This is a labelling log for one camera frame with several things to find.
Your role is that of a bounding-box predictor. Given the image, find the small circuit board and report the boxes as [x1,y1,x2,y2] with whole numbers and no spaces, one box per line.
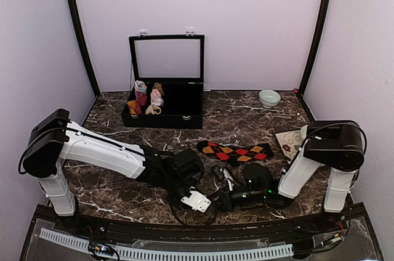
[88,241,116,257]
[321,233,344,246]

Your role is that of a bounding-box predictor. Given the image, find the black right frame post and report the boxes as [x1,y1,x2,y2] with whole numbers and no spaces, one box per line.
[298,0,329,98]

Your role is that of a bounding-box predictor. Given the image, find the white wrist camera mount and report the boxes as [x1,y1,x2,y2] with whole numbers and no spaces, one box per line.
[221,168,236,191]
[181,190,211,213]

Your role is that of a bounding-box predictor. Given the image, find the black left frame post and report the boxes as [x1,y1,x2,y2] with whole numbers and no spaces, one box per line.
[67,0,101,98]

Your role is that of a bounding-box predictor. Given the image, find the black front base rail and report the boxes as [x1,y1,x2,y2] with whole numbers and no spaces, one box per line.
[36,205,348,243]

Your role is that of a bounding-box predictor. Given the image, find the square floral plate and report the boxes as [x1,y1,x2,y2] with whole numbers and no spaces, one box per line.
[275,129,304,164]

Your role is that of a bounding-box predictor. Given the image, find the pink white rolled sock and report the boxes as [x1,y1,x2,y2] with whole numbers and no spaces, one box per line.
[150,89,164,106]

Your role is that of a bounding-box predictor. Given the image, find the black argyle orange red sock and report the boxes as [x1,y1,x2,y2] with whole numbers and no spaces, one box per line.
[196,140,275,167]

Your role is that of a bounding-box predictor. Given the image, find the pale green bowl at back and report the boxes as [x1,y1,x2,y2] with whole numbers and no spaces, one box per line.
[259,89,281,108]

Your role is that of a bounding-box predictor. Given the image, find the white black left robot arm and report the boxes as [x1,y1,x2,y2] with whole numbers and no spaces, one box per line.
[18,108,217,234]

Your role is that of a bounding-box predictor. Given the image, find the white slotted cable duct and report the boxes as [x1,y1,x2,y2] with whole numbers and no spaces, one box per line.
[39,228,294,261]

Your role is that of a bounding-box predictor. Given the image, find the multicolour rolled sock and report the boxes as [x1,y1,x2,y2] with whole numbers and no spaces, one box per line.
[134,80,147,94]

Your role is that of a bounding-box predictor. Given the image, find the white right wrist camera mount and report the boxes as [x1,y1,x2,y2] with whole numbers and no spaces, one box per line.
[221,168,236,191]

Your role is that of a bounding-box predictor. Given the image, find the beige rolled sock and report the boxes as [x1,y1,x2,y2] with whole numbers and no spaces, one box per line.
[145,104,162,115]

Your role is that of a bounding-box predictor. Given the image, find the small circuit board left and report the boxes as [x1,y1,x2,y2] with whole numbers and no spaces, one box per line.
[88,241,116,257]

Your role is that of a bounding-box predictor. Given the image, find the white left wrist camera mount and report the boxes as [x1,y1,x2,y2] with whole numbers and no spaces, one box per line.
[181,190,211,213]

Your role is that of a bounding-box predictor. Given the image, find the black box with glass lid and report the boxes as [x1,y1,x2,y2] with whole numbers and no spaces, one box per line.
[121,34,205,129]

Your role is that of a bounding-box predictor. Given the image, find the small circuit board right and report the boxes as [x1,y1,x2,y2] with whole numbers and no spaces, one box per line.
[321,233,344,246]

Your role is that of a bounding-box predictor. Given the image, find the orange rolled sock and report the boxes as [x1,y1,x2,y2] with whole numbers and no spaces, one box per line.
[126,100,138,115]

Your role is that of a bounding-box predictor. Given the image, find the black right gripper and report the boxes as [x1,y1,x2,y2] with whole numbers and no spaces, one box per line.
[212,187,268,214]

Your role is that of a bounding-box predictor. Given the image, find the pale green bowl on plate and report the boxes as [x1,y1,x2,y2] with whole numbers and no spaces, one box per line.
[300,125,308,140]

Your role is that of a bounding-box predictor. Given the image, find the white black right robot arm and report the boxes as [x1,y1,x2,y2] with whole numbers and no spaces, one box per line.
[213,121,367,233]

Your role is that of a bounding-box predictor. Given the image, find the black frame post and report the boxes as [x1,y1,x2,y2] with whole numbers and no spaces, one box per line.
[67,0,101,98]
[298,0,329,98]

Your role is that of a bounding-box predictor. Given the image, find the brown rolled sock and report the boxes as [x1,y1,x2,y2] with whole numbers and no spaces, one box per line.
[153,82,164,96]

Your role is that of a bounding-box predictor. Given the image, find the magenta rolled sock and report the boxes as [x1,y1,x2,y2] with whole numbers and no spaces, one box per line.
[135,91,147,114]

